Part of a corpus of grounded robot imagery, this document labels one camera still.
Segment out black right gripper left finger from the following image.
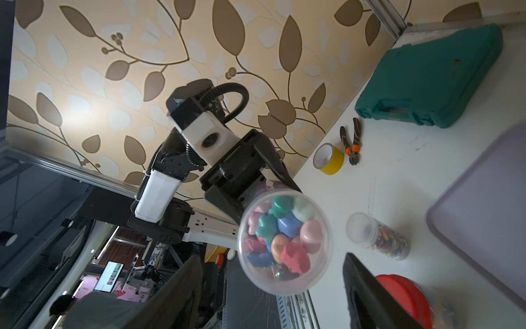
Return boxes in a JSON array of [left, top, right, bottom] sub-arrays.
[[141, 255, 203, 328]]

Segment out aluminium frame post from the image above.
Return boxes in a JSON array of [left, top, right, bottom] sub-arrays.
[[365, 0, 408, 39]]

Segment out green plastic tool case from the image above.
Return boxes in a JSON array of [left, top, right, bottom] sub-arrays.
[[355, 24, 504, 129]]

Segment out small clear sprinkles jar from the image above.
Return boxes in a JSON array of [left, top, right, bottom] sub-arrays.
[[346, 212, 410, 260]]

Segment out red lid candy jar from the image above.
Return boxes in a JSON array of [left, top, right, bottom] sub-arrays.
[[376, 274, 459, 329]]

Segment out yellow tape roll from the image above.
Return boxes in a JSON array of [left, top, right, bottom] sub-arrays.
[[313, 143, 345, 175]]

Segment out lilac plastic tray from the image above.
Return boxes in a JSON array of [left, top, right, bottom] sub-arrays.
[[425, 122, 525, 309]]

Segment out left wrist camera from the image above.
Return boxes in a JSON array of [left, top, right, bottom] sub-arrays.
[[166, 79, 249, 169]]

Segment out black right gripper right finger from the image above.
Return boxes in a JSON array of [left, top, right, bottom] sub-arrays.
[[342, 253, 422, 329]]

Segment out orange handled pliers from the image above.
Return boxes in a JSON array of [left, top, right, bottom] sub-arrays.
[[340, 117, 362, 165]]

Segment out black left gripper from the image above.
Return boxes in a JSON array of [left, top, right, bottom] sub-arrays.
[[199, 130, 301, 224]]

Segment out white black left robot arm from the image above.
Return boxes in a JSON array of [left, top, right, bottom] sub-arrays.
[[127, 79, 297, 249]]

